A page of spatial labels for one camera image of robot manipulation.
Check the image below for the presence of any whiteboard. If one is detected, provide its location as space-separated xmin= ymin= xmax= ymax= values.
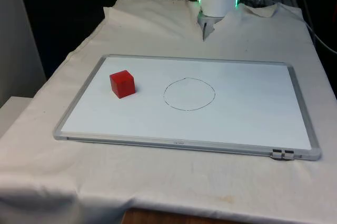
xmin=53 ymin=54 xmax=322 ymax=162

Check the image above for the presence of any red cube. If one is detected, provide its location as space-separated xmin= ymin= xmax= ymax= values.
xmin=109 ymin=70 xmax=136 ymax=100

